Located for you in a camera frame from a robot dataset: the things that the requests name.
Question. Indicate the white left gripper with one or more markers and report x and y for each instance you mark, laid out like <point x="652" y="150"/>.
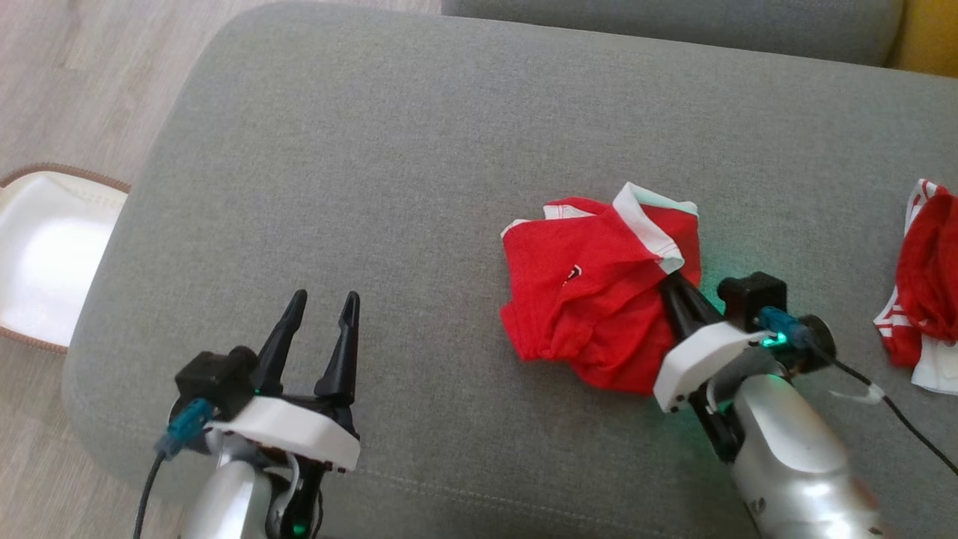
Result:
<point x="292" y="430"/>

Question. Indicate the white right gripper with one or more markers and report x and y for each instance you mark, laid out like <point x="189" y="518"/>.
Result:
<point x="700" y="355"/>

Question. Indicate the red shorts with number print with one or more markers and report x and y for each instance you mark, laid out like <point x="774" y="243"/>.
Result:
<point x="591" y="299"/>

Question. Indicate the red and white jersey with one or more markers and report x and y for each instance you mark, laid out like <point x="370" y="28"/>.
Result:
<point x="928" y="269"/>

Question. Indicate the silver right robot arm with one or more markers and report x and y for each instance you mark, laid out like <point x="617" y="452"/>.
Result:
<point x="793" y="457"/>

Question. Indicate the large grey sofa seat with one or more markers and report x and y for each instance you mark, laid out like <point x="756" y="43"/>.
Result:
<point x="419" y="195"/>

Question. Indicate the white laundry basket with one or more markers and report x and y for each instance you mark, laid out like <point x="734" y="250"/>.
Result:
<point x="52" y="254"/>

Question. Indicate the grey sofa seat cushion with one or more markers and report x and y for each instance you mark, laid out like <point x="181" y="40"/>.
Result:
<point x="673" y="26"/>

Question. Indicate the yellow sofa backrest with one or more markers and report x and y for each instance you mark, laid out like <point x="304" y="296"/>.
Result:
<point x="932" y="34"/>

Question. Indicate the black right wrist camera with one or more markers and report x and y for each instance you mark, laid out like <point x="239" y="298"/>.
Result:
<point x="752" y="296"/>

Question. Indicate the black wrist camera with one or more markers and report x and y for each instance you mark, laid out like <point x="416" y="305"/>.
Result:
<point x="752" y="296"/>
<point x="213" y="378"/>

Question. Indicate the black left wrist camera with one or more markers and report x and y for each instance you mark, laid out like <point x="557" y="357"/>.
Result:
<point x="213" y="378"/>

